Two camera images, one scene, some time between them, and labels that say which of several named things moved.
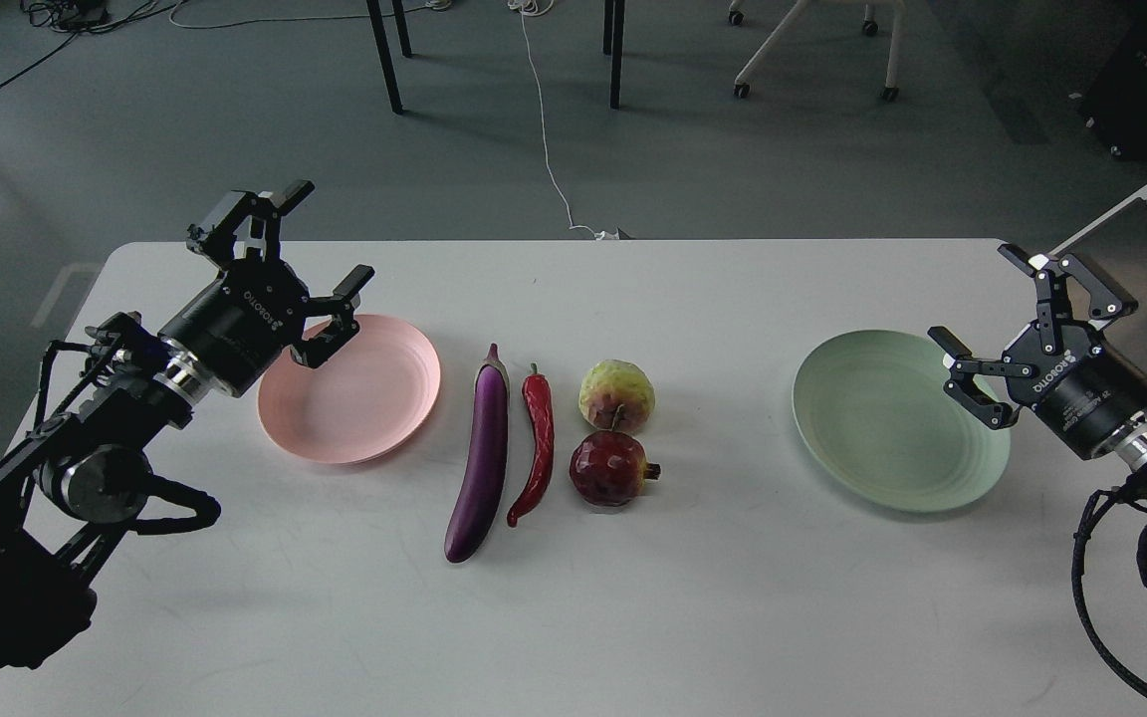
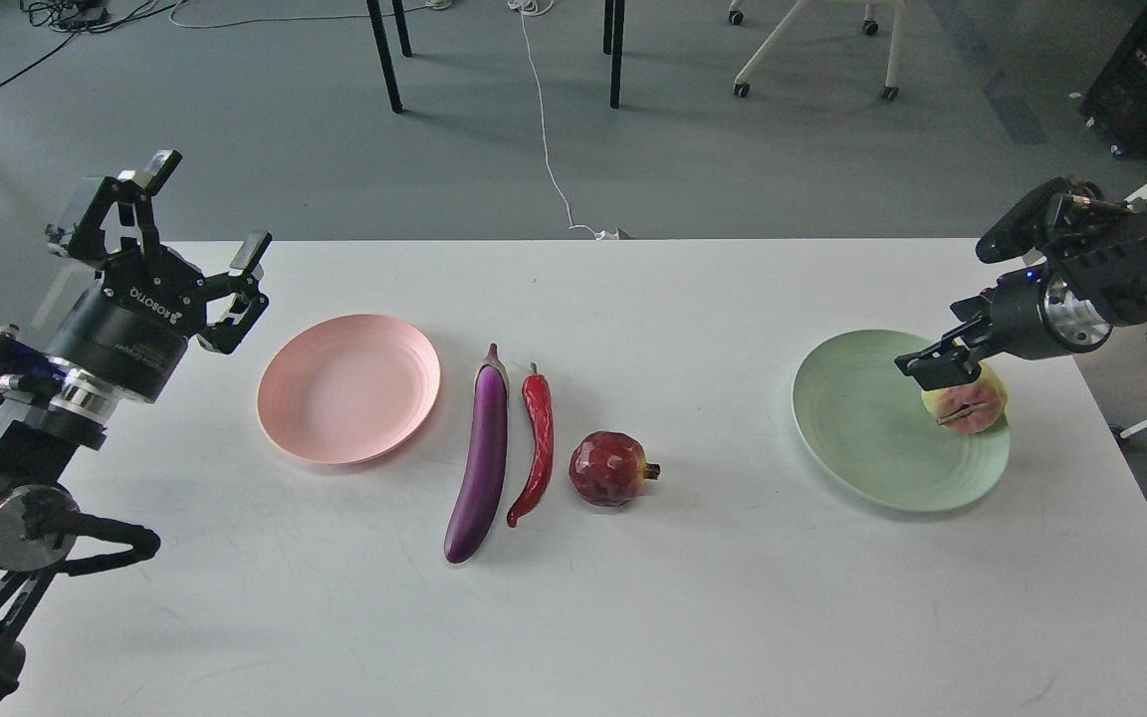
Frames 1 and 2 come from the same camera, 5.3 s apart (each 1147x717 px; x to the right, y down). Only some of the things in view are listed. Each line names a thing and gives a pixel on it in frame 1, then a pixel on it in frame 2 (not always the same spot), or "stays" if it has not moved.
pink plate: (369, 397) stays
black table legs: (613, 20) stays
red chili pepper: (538, 390) stays
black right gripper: (1086, 391) → (1033, 314)
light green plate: (875, 409) stays
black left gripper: (233, 330) → (131, 328)
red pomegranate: (610, 468) stays
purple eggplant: (486, 459) stays
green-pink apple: (616, 394) → (970, 407)
